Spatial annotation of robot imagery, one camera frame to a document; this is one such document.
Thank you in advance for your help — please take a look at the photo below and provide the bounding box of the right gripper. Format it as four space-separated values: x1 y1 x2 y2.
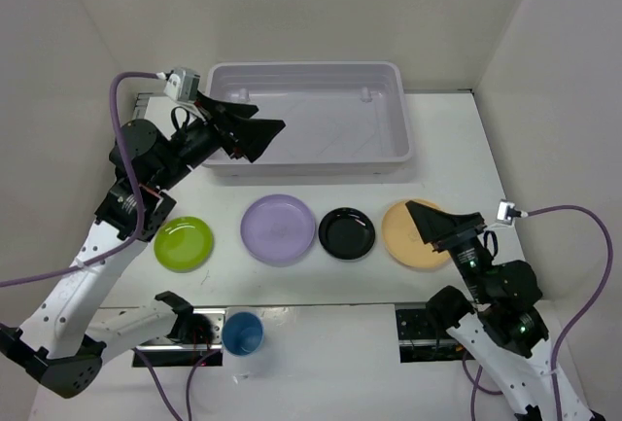
403 197 491 300

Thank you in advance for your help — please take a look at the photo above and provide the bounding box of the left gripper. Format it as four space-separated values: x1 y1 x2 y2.
154 90 285 192

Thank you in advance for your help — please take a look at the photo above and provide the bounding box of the orange plastic plate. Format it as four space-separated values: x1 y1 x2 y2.
381 200 451 272

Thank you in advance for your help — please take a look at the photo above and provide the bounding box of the black plastic plate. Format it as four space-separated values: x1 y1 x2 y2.
318 207 376 261

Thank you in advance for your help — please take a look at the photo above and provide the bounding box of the purple plastic plate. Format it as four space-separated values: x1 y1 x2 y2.
240 193 316 266

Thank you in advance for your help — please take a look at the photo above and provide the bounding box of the green plastic plate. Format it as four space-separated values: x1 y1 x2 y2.
153 216 215 273

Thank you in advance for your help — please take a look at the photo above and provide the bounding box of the blue plastic cup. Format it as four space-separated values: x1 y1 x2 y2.
222 311 264 357

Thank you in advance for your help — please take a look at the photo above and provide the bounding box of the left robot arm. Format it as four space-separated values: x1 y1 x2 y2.
1 94 286 399

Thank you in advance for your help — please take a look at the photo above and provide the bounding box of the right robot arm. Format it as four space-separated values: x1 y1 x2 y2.
406 200 602 420

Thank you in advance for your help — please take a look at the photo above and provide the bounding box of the lavender plastic bin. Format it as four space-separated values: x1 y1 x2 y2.
203 61 414 176

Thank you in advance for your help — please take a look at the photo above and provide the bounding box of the aluminium corner profile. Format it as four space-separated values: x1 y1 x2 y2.
132 92 153 119

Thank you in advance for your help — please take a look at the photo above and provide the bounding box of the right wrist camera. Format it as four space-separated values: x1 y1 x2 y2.
496 199 522 227

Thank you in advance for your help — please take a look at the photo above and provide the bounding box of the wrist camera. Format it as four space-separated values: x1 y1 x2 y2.
496 199 522 227
164 67 200 103

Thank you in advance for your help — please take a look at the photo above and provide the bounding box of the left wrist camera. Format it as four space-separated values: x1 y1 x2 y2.
164 67 200 103

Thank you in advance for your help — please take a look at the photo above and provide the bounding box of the right metal base rail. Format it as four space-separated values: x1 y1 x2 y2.
395 303 465 364

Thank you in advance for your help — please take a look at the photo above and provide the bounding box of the metal base rail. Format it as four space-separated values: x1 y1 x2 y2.
395 303 465 364
137 307 226 368

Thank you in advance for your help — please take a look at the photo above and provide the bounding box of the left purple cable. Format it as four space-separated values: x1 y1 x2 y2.
0 70 169 289

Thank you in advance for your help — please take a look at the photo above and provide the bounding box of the purple cable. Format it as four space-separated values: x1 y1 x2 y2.
0 70 169 289
461 204 614 421

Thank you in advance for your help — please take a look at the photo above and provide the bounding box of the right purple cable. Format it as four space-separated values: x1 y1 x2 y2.
461 204 614 421

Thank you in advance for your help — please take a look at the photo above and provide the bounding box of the left metal base rail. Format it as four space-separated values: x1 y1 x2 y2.
137 307 226 368

